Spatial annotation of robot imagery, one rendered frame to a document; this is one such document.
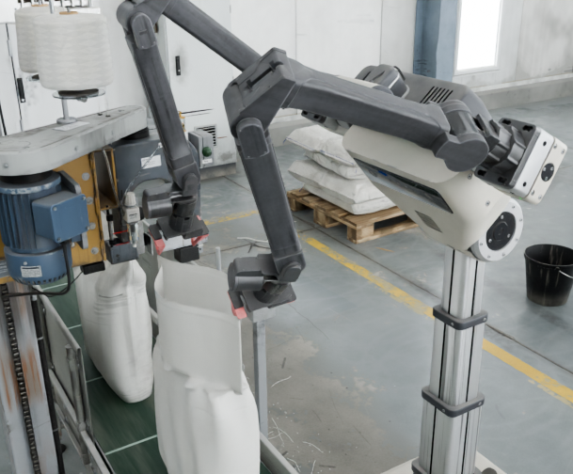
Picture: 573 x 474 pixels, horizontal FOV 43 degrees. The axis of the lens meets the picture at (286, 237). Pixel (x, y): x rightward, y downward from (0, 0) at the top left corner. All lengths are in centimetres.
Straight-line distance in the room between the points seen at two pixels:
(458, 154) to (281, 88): 35
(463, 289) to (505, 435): 134
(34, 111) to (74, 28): 306
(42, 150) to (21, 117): 304
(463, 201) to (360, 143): 31
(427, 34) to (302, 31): 147
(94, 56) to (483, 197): 89
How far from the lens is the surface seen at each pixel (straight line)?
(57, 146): 171
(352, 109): 113
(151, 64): 159
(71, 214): 169
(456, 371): 193
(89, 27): 168
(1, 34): 462
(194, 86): 581
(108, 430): 246
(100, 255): 203
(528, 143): 134
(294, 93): 107
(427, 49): 778
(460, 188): 148
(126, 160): 197
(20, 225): 174
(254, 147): 109
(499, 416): 319
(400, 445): 296
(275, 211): 126
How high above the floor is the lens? 183
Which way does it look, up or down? 23 degrees down
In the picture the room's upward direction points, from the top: 1 degrees counter-clockwise
